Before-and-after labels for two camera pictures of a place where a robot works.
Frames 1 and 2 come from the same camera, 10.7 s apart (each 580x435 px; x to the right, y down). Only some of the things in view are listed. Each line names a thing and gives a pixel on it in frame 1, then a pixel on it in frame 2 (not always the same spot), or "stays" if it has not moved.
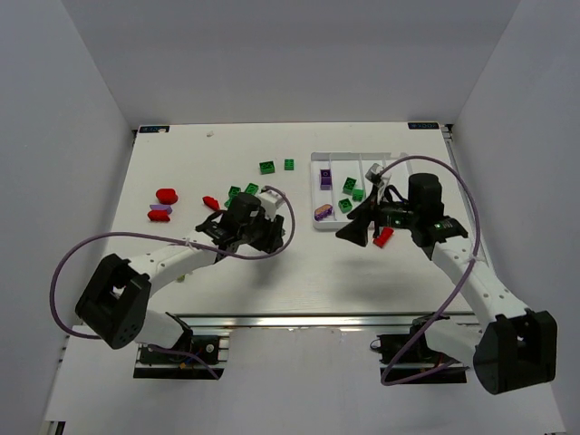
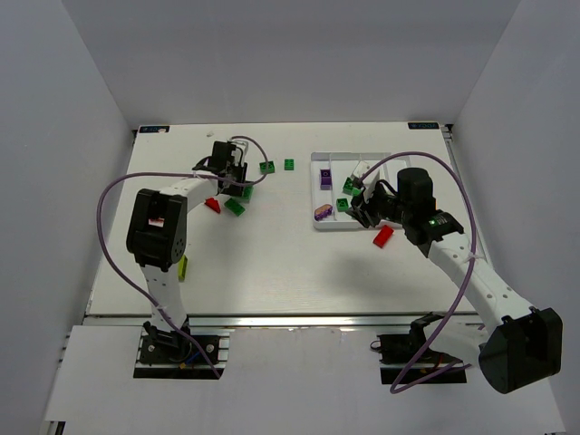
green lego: (349, 186) stays
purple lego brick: (325, 179) stays
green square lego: (345, 206) stays
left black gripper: (270, 233) to (238, 172)
